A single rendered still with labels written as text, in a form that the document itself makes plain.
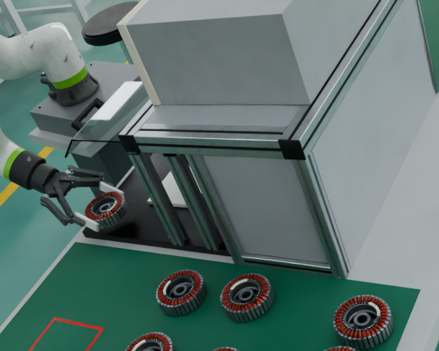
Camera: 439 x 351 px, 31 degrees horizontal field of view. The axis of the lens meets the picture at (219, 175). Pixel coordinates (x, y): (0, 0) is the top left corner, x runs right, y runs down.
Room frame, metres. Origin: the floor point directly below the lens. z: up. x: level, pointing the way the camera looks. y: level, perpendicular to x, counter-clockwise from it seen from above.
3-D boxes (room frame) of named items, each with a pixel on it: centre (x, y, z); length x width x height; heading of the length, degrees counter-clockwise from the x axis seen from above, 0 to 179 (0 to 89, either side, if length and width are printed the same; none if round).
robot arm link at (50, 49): (2.40, 0.34, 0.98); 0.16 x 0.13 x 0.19; 73
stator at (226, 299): (1.24, 0.05, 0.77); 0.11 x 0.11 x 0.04
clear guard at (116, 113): (1.67, 0.13, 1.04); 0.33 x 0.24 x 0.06; 48
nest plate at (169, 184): (1.71, 0.09, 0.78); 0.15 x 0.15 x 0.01; 48
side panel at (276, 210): (1.29, -0.06, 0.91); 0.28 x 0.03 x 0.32; 48
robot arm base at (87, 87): (2.44, 0.35, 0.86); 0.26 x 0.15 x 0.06; 32
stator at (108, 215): (1.68, 0.30, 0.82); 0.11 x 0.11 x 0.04
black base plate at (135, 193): (1.79, 0.00, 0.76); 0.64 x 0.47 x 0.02; 138
